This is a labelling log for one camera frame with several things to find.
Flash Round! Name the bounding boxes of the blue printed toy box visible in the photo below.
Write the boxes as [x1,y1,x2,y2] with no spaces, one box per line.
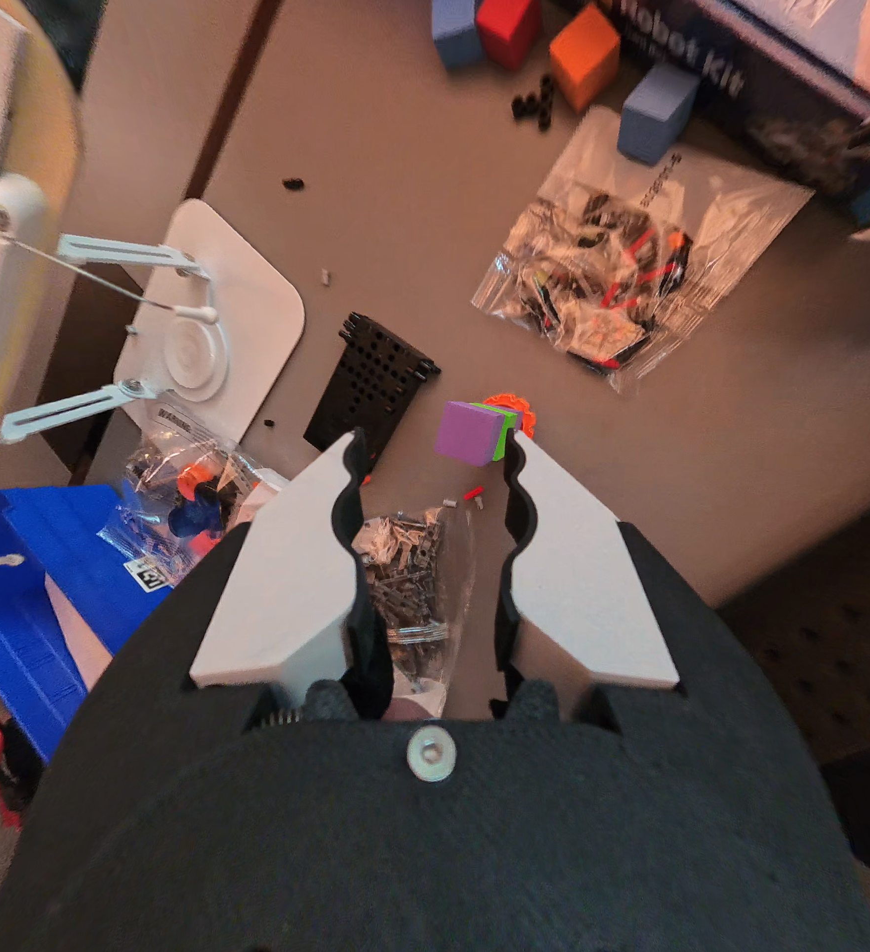
[591,0,870,224]

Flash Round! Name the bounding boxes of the blue cube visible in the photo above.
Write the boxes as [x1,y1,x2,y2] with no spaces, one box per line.
[431,0,484,70]
[617,63,701,166]

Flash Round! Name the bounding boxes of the clear bag of grey parts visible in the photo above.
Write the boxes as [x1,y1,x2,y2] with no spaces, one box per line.
[352,506,478,721]

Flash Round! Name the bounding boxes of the black perforated panel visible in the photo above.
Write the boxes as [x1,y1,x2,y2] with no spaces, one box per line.
[718,506,870,767]

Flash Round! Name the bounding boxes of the clear bag of dark parts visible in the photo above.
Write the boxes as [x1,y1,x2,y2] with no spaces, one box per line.
[471,104,815,395]

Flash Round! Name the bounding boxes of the black perforated block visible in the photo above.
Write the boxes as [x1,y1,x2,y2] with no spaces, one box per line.
[303,312,441,473]

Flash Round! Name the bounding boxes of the white book stand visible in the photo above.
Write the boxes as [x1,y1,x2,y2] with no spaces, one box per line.
[0,0,307,522]

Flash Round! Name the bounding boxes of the orange cube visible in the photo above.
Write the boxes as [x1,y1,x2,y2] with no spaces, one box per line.
[549,3,622,113]

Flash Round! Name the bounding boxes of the grey desk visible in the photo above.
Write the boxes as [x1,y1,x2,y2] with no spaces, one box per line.
[0,0,870,745]

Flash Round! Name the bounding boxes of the red black bag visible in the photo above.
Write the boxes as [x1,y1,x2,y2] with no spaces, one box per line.
[0,717,42,830]

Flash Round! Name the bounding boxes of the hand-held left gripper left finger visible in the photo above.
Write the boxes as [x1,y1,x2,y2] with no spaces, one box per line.
[189,430,395,718]

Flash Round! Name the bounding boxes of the green cube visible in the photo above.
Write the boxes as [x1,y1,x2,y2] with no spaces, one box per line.
[472,402,521,462]

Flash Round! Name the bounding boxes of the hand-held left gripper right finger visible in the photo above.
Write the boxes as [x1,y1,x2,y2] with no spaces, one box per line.
[491,430,680,721]

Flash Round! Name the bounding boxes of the white lamp cord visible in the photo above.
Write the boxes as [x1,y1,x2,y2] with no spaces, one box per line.
[0,216,220,326]

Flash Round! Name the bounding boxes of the purple cube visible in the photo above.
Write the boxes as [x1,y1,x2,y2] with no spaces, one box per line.
[435,402,508,468]

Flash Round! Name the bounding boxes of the clear bag orange blue parts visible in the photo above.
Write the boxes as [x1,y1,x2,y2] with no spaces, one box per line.
[96,405,287,592]

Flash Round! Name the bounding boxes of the blue plastic bin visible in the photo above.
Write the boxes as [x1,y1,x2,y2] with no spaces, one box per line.
[0,483,176,766]

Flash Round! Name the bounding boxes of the orange gear wheel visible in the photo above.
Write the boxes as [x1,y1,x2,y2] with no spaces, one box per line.
[482,393,538,440]

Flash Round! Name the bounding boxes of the red cube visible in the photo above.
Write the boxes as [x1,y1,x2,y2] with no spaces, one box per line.
[476,0,544,71]

